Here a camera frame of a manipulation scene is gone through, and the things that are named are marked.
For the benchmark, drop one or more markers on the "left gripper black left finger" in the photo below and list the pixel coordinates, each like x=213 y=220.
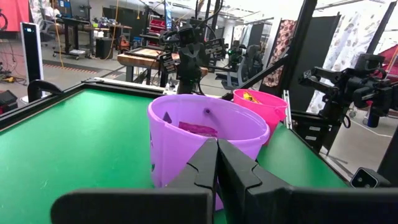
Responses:
x=140 y=205

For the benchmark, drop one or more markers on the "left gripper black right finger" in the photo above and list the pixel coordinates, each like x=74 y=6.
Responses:
x=311 y=205

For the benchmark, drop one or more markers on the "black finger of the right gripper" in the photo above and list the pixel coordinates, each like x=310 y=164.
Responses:
x=196 y=65
x=185 y=67

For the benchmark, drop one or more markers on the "yellow candy packet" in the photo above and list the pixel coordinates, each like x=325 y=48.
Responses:
x=250 y=97

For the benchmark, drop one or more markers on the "purple candy packet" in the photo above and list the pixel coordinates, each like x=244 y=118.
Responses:
x=197 y=129

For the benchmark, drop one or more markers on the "pink halloween bucket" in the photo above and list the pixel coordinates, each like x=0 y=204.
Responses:
x=270 y=112

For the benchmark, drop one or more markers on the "black auxiliary robot arm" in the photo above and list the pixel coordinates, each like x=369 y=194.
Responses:
x=357 y=90

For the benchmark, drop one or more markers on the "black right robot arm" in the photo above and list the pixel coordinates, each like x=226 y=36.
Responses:
x=189 y=85

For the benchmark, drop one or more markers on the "wooden workbench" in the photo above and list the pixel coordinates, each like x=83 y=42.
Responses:
x=136 y=60

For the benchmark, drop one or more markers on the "black bin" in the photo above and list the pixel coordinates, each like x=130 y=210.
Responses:
x=104 y=48

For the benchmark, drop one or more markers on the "purple plastic bucket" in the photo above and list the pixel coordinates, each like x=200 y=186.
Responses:
x=186 y=149

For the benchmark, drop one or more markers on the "black labelled equipment base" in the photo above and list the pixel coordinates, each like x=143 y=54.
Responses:
x=298 y=130

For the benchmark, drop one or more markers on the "brown patterned cloth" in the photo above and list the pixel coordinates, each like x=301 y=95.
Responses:
x=280 y=46

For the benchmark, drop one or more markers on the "black workbench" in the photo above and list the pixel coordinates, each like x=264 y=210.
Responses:
x=72 y=37

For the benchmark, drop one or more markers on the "black flat panel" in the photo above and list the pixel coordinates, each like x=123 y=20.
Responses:
x=314 y=62

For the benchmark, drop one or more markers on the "person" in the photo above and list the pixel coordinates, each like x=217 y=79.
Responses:
x=52 y=12

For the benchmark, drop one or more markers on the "white tower appliance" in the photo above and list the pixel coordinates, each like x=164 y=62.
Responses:
x=31 y=56

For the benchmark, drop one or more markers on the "white floral curtain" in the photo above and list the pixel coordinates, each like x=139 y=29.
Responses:
x=348 y=40

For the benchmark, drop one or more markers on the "red hanging cloth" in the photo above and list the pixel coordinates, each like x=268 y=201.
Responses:
x=14 y=14

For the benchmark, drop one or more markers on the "red black toolbox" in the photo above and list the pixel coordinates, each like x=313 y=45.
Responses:
x=7 y=98

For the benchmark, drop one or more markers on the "red fabric canopy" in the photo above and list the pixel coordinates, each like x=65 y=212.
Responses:
x=390 y=59

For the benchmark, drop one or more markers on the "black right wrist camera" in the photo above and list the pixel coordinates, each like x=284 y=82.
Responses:
x=187 y=35

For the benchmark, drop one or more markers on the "black table-level camera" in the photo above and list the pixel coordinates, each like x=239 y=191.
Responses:
x=367 y=178

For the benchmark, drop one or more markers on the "black diagonal frame brace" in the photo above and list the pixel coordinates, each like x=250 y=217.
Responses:
x=258 y=77

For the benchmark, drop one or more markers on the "black rig upright post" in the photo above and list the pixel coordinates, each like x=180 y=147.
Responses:
x=301 y=31

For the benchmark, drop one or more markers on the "black aluminium table frame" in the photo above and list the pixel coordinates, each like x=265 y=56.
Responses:
x=31 y=109

